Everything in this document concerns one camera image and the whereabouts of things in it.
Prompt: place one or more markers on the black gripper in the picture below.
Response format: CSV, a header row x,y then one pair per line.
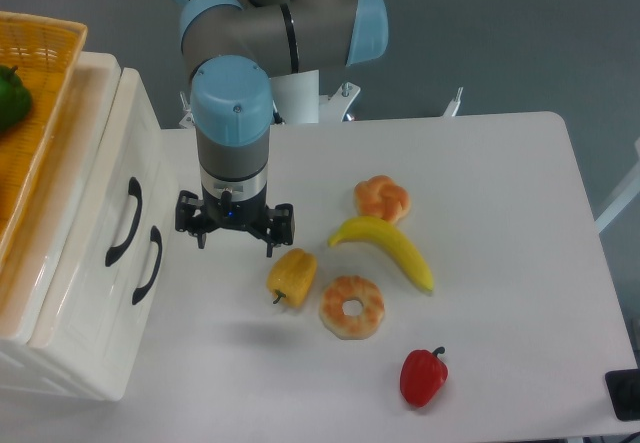
x,y
197,217

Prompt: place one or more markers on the black top drawer handle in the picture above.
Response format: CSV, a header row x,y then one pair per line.
x,y
128,225

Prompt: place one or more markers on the black drawer handle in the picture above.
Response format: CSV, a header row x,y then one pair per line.
x,y
151,266
128,225

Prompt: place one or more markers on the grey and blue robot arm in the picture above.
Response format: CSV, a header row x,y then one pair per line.
x,y
232,49

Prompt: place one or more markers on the yellow bell pepper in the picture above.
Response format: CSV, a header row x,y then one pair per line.
x,y
291,277

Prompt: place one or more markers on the yellow banana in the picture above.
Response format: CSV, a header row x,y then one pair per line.
x,y
392,241

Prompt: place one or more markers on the knotted bread roll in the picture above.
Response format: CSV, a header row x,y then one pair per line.
x,y
381,197

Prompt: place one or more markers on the red bell pepper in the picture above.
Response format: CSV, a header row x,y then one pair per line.
x,y
422,375

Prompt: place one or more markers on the green bell pepper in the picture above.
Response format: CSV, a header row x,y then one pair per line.
x,y
16,99

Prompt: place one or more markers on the yellow woven basket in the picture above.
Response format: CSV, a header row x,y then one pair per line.
x,y
45,52

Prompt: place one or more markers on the black device at table edge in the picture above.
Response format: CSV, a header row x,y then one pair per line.
x,y
624,388

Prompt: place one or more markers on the black bottom drawer handle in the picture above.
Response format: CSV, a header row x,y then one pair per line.
x,y
151,266

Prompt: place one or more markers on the ring-shaped bread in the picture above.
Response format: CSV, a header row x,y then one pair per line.
x,y
352,307

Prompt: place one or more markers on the white drawer cabinet frame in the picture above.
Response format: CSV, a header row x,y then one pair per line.
x,y
30,264

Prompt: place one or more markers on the white frame at right edge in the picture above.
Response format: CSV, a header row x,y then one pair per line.
x,y
625,191

